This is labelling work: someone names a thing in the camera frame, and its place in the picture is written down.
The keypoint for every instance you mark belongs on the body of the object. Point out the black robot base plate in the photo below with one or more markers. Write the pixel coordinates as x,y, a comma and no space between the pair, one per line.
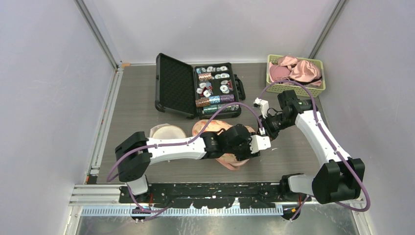
249,195

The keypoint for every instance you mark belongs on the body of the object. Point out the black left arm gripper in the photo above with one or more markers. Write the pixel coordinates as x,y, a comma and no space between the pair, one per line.
247,154

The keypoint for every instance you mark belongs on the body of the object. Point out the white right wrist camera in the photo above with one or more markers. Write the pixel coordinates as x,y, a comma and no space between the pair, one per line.
262,105

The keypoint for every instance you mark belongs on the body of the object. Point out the floral mesh laundry bag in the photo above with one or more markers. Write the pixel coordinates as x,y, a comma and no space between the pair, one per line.
227,160

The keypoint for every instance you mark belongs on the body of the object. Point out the pink bras in basket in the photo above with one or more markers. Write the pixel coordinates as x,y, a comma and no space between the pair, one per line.
294,69

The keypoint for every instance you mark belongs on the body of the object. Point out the aluminium frame rail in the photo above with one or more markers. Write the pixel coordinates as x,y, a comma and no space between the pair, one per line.
85,12

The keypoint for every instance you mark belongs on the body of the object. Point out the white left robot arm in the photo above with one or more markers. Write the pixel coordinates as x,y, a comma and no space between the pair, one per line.
233,145

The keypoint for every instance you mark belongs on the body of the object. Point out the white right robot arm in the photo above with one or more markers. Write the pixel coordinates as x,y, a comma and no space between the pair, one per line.
340,177

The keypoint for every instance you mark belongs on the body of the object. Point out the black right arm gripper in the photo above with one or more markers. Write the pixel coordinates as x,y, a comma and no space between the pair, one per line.
272,134

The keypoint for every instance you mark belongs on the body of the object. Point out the black poker chip case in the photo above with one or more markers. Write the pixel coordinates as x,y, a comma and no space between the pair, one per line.
197,91

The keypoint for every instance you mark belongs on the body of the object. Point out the green plastic basket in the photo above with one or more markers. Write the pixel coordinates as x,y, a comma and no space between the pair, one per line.
280,86

